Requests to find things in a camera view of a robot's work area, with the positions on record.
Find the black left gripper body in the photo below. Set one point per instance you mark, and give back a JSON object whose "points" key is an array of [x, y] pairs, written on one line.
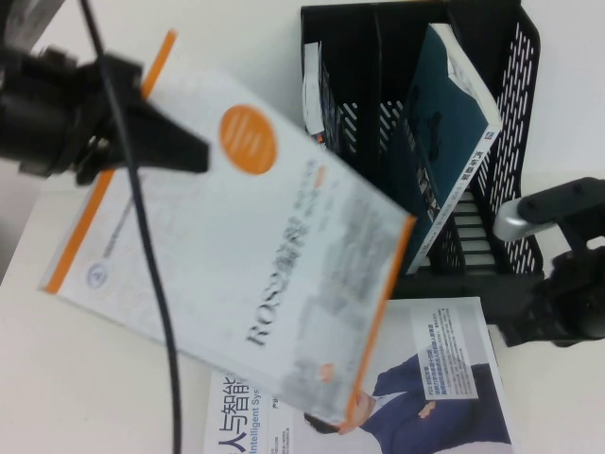
{"points": [[71, 118]]}

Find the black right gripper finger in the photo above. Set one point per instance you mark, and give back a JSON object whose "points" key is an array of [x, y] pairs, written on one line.
{"points": [[522, 324]]}

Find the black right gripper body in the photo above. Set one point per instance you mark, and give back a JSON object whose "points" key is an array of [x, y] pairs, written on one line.
{"points": [[576, 293]]}

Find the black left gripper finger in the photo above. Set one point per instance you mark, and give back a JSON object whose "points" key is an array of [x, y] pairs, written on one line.
{"points": [[151, 137]]}

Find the white orange ROS2 book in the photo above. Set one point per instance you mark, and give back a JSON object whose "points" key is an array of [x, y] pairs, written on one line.
{"points": [[236, 236]]}

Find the black spine robotics book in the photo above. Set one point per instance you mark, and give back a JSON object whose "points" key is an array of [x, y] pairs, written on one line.
{"points": [[326, 94]]}

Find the teal car suspension book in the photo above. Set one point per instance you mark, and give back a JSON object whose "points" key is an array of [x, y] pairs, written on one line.
{"points": [[439, 118]]}

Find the black plastic book stand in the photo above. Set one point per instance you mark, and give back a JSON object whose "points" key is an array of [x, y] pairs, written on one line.
{"points": [[378, 71]]}

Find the magazine with man cover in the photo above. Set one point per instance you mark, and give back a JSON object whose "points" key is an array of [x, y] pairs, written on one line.
{"points": [[449, 378]]}

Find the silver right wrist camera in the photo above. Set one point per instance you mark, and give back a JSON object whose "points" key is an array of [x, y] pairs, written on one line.
{"points": [[508, 222]]}

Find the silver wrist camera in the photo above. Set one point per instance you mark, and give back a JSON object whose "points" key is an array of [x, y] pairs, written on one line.
{"points": [[23, 19], [508, 222]]}

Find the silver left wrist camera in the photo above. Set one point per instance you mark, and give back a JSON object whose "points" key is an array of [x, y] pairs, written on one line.
{"points": [[23, 19]]}

